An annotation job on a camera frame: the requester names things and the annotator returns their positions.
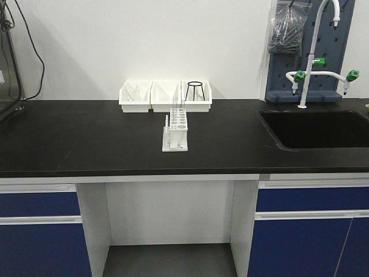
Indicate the glass fume hood enclosure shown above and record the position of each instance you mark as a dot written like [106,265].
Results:
[11,86]

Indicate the white right storage bin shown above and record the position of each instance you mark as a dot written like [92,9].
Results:
[198,106]

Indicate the blue left cabinet door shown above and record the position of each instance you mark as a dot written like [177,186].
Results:
[44,250]

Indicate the white test tube rack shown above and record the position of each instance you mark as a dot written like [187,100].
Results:
[175,131]

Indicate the clear glass test tube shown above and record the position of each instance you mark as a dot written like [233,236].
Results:
[175,105]
[181,106]

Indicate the clear glassware in right bin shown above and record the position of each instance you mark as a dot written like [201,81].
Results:
[198,94]

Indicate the plastic bag of tubes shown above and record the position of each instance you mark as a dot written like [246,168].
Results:
[288,27]

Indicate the blue cabinet door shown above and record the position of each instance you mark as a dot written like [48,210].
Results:
[44,250]
[312,247]

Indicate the blue right cabinet door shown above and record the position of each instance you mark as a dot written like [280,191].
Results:
[312,247]

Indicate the white storage bin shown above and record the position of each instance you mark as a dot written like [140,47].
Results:
[198,106]
[143,106]
[171,88]

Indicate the blue left cabinet drawer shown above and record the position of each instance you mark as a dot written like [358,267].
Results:
[39,204]

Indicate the white middle storage bin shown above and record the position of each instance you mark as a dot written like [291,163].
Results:
[171,88]

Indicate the white gooseneck lab faucet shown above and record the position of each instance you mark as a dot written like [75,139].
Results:
[295,77]

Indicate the black wire tripod stand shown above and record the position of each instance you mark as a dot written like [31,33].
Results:
[190,87]

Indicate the blue cabinet drawer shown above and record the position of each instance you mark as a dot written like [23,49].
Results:
[312,199]
[39,204]

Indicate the white left storage bin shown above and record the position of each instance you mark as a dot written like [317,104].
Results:
[143,106]

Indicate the blue pegboard drying rack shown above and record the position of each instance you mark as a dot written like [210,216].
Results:
[331,45]

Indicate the clear glass beaker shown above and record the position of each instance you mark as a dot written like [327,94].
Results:
[131,94]

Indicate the black lab sink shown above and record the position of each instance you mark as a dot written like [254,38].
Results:
[304,130]

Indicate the blue right cabinet drawer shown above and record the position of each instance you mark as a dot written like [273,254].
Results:
[312,199]

